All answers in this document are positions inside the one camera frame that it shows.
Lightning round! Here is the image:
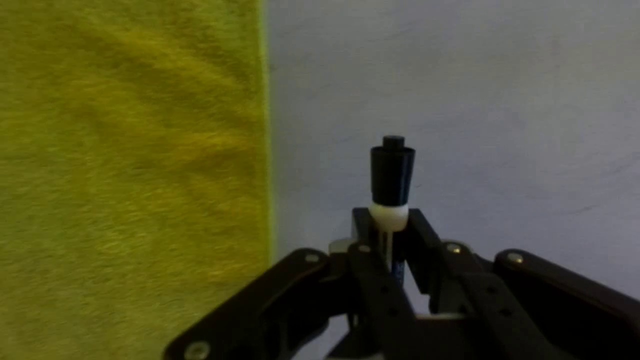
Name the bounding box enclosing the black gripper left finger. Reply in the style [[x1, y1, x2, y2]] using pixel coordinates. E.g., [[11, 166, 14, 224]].
[[163, 205, 410, 360]]

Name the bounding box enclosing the yellow green towel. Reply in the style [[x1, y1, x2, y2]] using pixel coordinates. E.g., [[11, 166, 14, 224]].
[[0, 0, 279, 360]]

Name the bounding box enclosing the black marker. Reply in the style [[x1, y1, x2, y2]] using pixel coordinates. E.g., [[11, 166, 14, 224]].
[[366, 134, 419, 267]]

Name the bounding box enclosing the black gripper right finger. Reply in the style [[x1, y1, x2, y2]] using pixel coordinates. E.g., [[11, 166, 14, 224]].
[[400, 205, 640, 360]]

